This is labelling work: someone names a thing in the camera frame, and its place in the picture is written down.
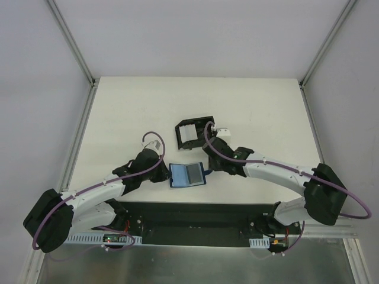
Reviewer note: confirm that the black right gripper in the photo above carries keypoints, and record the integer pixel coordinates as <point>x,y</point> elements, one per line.
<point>214,163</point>

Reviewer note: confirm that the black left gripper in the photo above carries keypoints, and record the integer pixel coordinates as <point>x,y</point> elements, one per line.
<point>163,173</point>

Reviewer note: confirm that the blue leather card holder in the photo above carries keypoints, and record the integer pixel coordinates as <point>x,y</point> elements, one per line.
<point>179,178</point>

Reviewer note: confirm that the black plastic card tray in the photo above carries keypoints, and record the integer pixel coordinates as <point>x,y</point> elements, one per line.
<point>200,124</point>

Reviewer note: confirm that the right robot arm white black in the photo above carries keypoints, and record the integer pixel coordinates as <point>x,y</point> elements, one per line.
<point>317,201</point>

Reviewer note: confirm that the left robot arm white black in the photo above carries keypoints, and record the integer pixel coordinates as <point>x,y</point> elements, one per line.
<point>56,216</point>

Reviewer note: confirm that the white cards stack in tray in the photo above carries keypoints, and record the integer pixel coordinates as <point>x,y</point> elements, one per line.
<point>188,133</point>

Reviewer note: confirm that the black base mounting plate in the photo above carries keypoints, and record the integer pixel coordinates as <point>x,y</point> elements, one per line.
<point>208,238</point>

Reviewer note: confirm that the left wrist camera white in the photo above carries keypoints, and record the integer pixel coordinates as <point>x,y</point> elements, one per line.
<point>154,145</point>

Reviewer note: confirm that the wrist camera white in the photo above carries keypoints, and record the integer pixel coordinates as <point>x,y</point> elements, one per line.
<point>154,145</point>
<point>222,133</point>

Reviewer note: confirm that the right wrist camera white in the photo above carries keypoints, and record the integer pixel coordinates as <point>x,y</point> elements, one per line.
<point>222,133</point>

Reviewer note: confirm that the left white cable duct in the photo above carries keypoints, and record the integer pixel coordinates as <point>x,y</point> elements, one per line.
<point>103,238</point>

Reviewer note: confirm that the white cable duct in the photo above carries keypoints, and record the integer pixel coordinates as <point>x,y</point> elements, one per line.
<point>259,243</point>
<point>103,238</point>

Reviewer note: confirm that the right white cable duct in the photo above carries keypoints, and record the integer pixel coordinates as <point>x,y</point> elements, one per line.
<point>259,243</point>

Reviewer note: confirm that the left aluminium frame post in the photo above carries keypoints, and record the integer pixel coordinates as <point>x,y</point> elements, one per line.
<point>70,41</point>

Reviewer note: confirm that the aluminium frame post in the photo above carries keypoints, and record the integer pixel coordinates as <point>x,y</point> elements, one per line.
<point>70,41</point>
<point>346,11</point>

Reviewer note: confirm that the right aluminium frame post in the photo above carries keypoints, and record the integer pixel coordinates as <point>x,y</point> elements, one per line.
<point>346,11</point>

